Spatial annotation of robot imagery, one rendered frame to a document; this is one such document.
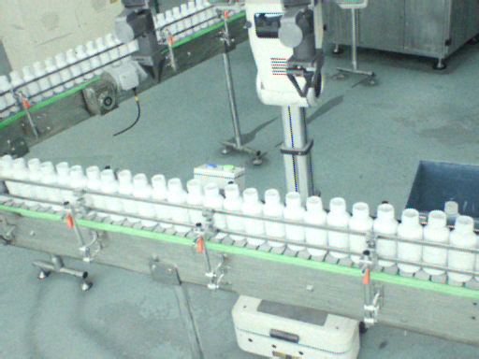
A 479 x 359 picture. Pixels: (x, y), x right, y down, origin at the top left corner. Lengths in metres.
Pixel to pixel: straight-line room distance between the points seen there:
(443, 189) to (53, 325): 2.00
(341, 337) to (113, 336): 1.14
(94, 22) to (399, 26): 2.81
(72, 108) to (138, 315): 1.09
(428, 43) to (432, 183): 3.14
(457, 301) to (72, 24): 4.67
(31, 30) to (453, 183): 4.14
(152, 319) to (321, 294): 1.46
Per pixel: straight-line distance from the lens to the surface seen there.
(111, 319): 2.96
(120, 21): 1.51
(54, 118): 2.91
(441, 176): 2.01
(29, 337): 3.06
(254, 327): 2.41
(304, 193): 2.20
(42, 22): 5.41
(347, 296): 1.53
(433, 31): 5.04
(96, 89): 2.87
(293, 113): 2.04
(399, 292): 1.47
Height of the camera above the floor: 1.98
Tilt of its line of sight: 32 degrees down
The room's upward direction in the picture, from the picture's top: 9 degrees counter-clockwise
